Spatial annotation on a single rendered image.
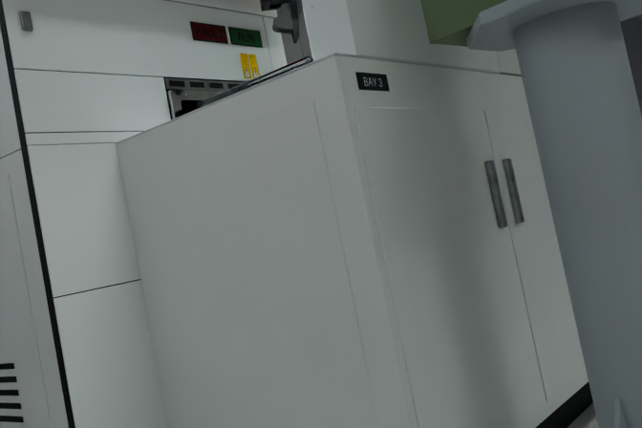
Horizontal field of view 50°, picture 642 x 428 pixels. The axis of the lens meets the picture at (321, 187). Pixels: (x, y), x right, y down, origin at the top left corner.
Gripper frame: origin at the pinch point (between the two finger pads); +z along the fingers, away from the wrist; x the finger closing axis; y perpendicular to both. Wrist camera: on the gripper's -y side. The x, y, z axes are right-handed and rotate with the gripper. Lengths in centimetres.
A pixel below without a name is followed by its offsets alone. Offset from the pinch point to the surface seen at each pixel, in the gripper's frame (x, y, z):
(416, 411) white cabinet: 51, -1, 78
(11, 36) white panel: 20, 59, 0
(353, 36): 50, -2, 17
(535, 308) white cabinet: 18, -38, 70
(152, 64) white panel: -1.7, 34.7, 1.9
